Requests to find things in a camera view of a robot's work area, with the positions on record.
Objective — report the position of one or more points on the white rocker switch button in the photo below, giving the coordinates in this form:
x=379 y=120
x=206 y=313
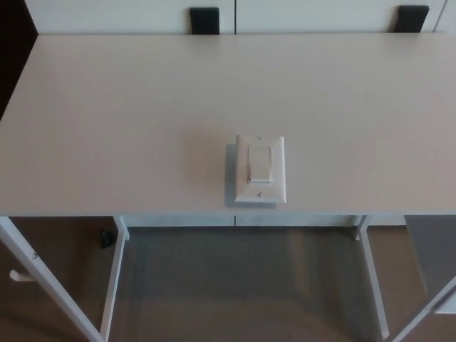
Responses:
x=260 y=164

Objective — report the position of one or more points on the small black floor object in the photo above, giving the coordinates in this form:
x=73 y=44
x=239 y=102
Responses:
x=105 y=238

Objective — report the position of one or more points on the white table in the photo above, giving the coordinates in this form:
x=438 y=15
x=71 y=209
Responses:
x=303 y=16

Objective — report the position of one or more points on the white peg on table leg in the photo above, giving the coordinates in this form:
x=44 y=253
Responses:
x=19 y=276

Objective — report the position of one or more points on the white plastic hanging piece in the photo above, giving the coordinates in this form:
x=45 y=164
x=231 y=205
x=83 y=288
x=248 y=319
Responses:
x=445 y=308

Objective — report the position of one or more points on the white switch base plate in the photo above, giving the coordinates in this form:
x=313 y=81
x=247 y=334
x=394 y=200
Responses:
x=229 y=171

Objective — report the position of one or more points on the white light switch wall plate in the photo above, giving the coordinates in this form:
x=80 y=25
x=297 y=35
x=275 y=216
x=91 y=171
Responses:
x=278 y=171

